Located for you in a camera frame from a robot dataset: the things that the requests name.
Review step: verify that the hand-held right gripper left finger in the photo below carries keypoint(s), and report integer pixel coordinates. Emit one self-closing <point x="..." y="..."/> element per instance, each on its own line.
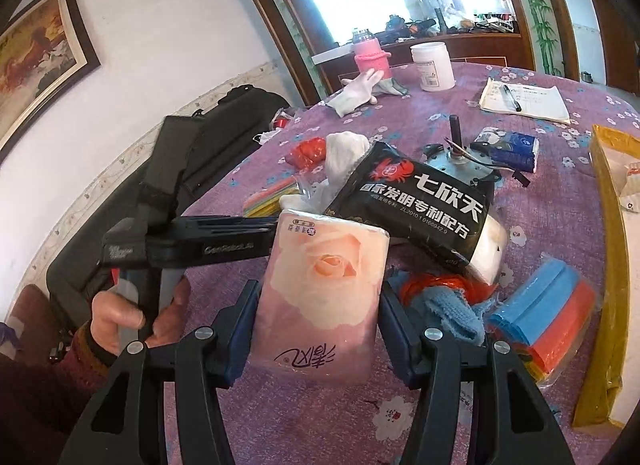
<point x="243" y="345"/>

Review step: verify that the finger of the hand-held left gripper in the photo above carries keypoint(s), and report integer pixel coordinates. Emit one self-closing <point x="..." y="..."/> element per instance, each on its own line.
<point x="225" y="225"/>

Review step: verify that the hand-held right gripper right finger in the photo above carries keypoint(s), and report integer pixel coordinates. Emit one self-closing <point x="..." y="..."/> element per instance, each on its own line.
<point x="400" y="345"/>

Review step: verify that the pack of coloured cloths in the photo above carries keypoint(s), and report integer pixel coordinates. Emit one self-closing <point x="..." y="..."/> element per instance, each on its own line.
<point x="540" y="315"/>
<point x="265" y="200"/>

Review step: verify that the pink rose tissue pack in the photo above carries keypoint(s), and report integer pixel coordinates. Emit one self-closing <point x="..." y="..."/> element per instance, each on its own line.
<point x="320" y="285"/>

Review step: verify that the white cloth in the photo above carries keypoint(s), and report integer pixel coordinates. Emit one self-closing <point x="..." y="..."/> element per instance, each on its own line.
<point x="345" y="152"/>

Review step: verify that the black crab-print packet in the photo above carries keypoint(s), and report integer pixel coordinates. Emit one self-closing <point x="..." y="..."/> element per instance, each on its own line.
<point x="415" y="200"/>

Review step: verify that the yellow cardboard box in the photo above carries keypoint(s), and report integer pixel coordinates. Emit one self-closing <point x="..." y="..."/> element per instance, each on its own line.
<point x="612" y="305"/>

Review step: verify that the person's left forearm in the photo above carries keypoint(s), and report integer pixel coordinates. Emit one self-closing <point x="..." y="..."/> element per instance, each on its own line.
<point x="40" y="395"/>

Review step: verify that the person's left hand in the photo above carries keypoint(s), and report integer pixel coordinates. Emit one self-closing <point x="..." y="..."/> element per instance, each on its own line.
<point x="107" y="315"/>

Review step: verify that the black bag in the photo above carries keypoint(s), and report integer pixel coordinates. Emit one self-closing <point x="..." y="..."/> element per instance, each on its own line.
<point x="215" y="145"/>

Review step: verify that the small red object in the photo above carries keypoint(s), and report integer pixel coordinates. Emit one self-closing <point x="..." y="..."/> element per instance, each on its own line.
<point x="284" y="121"/>

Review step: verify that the white glove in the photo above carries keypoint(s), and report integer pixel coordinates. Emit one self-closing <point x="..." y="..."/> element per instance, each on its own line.
<point x="350" y="95"/>

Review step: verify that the wooden glass partition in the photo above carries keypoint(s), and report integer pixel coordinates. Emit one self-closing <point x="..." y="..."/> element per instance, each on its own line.
<point x="275" y="20"/>

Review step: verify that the grey glove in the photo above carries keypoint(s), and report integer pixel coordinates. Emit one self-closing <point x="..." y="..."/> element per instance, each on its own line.
<point x="392" y="87"/>

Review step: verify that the pink bottle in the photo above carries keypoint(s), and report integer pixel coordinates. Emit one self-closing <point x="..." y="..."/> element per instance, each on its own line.
<point x="371" y="57"/>

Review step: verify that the blue white tissue packet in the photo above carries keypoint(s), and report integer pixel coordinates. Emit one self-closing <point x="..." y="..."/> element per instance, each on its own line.
<point x="517" y="145"/>

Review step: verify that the framed painting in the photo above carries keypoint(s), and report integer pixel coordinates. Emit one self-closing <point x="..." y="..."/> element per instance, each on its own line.
<point x="35" y="55"/>

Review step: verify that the white plastic jar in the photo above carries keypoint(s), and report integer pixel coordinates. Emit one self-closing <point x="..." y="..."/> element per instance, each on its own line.
<point x="432" y="67"/>

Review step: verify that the black pen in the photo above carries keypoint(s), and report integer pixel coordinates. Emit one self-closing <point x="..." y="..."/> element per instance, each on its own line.
<point x="511" y="97"/>

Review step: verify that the clear bag with red label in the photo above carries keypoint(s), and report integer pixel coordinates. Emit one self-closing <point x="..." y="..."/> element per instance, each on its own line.
<point x="631" y="190"/>

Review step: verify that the white notebook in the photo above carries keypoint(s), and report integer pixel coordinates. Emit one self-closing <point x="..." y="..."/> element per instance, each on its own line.
<point x="540" y="102"/>

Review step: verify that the wooden door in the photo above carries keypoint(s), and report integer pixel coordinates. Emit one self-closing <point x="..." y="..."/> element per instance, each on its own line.
<point x="605" y="30"/>

